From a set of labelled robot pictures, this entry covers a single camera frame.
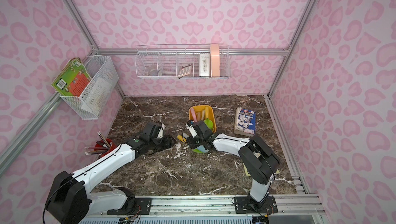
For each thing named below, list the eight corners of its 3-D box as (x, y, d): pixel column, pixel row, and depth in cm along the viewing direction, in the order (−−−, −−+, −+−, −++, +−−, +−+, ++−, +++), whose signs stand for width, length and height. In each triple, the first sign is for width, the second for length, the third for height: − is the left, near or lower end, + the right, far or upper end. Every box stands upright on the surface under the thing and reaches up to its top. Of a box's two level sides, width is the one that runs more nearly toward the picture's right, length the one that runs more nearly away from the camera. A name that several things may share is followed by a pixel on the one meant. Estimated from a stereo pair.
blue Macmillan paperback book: (233, 133, 101) (234, 131, 98) (235, 110, 113) (236, 107, 111) (255, 137, 99) (256, 134, 96) (254, 113, 112) (255, 109, 109)
